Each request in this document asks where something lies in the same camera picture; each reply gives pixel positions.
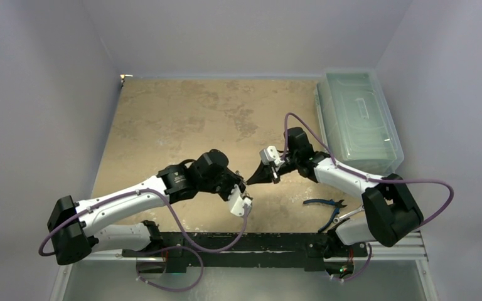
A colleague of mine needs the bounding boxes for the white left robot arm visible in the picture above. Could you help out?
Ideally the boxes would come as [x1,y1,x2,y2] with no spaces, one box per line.
[38,149,252,265]

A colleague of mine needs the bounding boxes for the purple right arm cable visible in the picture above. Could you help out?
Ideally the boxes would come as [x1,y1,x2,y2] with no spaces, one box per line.
[282,112,455,283]

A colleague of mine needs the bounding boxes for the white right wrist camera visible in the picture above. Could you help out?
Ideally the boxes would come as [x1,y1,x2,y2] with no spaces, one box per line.
[259,145,285,167]

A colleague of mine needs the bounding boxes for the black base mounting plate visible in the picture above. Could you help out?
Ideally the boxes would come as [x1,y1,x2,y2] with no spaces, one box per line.
[122,232,368,273]

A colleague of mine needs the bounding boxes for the aluminium frame rail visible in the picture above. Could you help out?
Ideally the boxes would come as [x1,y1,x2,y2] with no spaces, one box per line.
[51,233,437,300]

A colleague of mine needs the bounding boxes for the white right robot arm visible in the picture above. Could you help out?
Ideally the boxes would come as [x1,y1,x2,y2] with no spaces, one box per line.
[247,127,424,255]

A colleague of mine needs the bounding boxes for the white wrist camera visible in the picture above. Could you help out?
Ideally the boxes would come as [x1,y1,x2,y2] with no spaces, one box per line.
[227,184,253,216]
[259,145,285,167]

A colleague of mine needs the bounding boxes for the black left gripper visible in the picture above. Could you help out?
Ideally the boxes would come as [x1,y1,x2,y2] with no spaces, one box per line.
[199,167,245,204]

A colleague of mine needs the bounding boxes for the blue handled pliers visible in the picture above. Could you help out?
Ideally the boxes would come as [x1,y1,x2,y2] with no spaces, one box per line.
[303,198,347,234]

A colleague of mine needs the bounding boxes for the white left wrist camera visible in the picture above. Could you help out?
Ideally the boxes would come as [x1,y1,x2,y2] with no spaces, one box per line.
[227,184,253,216]

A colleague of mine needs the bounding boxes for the silver wrench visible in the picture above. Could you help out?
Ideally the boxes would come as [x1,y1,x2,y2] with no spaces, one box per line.
[333,206,364,224]

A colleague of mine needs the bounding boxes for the clear plastic storage bin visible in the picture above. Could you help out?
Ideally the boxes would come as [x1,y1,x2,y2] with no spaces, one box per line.
[314,68,404,176]

